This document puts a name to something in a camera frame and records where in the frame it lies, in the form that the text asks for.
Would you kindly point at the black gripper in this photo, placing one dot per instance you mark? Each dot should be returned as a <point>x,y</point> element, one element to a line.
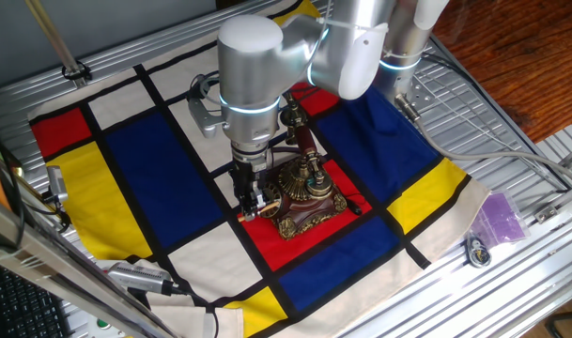
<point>249,171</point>

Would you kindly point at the short wooden stick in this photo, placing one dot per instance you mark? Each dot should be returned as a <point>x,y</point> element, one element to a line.
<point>269,208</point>

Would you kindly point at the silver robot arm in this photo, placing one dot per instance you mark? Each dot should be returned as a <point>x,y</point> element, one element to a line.
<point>252,70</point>

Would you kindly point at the antique rotary phone base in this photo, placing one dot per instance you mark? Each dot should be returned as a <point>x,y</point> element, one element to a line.
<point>309,211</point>

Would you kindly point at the brass and red phone handset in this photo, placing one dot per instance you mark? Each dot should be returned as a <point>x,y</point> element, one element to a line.
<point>305,139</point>

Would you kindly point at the colour block tablecloth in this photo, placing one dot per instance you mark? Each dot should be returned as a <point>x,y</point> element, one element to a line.
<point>163,188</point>

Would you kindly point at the ribbed silver device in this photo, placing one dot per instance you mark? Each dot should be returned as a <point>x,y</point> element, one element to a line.
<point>135,278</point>

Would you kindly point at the grey box with green button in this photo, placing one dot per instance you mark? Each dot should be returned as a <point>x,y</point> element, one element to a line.
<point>100,328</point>

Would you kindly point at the small padlock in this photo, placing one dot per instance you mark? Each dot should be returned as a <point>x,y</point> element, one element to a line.
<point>478,253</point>

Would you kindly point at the purple plastic bag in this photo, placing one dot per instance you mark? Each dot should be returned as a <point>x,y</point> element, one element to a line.
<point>499,218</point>

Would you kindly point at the black keyboard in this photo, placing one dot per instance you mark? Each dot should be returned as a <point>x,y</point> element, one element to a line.
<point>27,310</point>

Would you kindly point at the metal pole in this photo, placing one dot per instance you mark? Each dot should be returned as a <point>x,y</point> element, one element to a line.
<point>53,37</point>

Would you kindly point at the wrist camera with silver bracket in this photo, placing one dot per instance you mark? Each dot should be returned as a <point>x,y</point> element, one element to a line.
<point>203,117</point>

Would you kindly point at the small silver camera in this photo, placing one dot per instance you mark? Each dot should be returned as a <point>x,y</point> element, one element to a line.
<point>56,183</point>

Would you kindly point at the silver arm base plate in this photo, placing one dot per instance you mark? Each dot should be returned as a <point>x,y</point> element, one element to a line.
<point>422,96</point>

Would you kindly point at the aluminium frame bar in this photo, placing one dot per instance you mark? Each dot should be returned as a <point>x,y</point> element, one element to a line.
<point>55,267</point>

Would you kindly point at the aluminium profile bracket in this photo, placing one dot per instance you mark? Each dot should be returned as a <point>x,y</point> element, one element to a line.
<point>560,202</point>

